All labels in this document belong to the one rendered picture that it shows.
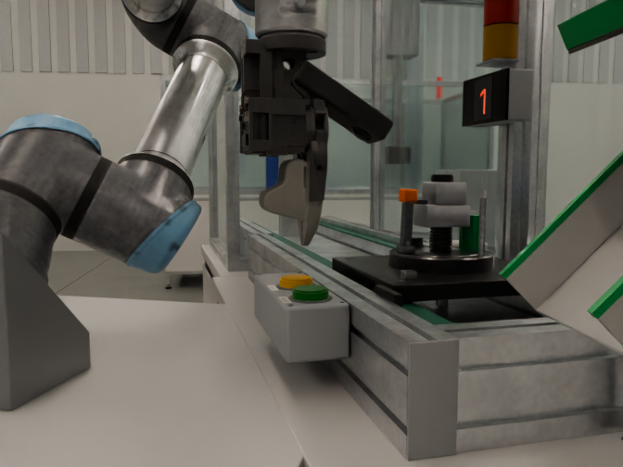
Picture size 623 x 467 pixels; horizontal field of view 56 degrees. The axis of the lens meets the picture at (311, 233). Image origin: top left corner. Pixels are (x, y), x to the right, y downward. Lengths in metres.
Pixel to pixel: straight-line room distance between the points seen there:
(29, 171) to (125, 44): 8.27
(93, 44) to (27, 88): 1.09
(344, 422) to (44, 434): 0.28
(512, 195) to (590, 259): 0.43
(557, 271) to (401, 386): 0.16
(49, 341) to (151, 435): 0.19
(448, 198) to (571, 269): 0.33
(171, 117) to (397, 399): 0.56
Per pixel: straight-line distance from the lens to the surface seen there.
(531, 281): 0.49
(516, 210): 0.93
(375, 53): 1.47
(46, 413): 0.66
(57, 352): 0.72
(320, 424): 0.58
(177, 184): 0.82
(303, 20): 0.61
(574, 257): 0.50
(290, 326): 0.61
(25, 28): 9.34
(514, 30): 0.93
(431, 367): 0.50
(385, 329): 0.54
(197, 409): 0.63
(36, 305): 0.69
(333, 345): 0.63
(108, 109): 8.92
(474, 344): 0.52
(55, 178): 0.77
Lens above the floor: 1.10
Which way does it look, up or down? 6 degrees down
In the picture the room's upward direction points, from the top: straight up
